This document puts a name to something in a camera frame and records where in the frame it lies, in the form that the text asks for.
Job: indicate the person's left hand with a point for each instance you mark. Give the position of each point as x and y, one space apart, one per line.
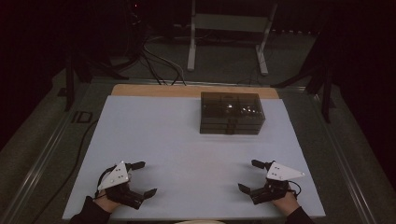
104 203

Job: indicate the metal floor rail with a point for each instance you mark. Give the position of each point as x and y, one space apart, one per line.
345 168
34 168

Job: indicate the transparent compartment drawer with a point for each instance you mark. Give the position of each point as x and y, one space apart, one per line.
218 121

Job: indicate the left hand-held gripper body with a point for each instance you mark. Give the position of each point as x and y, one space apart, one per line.
118 177

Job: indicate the smoky transparent drawer box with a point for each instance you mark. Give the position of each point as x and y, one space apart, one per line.
230 105

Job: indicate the cream round object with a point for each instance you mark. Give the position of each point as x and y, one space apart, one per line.
199 222

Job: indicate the black rectangular floor marker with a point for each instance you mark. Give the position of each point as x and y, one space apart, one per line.
74 117

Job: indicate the person's right hand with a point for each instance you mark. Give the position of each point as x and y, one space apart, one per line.
286 203

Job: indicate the white metal stand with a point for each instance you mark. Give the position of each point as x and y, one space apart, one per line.
230 23

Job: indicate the black tripod stand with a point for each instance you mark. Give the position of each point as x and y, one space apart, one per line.
69 87
326 99

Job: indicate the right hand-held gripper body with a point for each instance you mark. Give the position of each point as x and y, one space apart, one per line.
281 172

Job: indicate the white foam board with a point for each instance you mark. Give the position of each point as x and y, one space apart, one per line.
186 161

